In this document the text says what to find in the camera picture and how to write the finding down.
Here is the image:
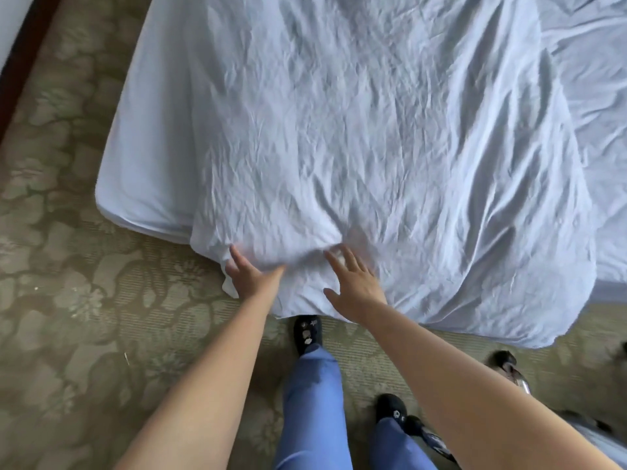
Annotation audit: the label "person's left hand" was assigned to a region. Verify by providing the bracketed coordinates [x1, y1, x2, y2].
[224, 244, 287, 302]

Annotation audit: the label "white duvet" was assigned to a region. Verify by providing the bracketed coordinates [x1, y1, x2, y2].
[188, 0, 598, 349]

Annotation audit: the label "person's right hand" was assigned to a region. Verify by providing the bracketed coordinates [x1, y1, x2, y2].
[322, 244, 389, 324]

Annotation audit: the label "person's left forearm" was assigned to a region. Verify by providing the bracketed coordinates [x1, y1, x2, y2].
[115, 288, 275, 470]

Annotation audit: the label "person's black shoe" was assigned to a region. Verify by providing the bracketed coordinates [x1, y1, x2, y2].
[293, 314, 324, 358]
[374, 394, 410, 426]

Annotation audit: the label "black office chair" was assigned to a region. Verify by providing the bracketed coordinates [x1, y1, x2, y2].
[404, 351, 627, 470]

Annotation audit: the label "person's blue jeans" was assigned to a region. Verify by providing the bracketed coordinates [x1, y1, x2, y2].
[272, 343, 440, 470]

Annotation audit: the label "white bed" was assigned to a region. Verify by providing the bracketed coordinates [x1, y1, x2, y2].
[94, 0, 627, 302]

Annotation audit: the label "person's right forearm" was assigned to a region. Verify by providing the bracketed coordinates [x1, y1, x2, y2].
[362, 303, 623, 470]

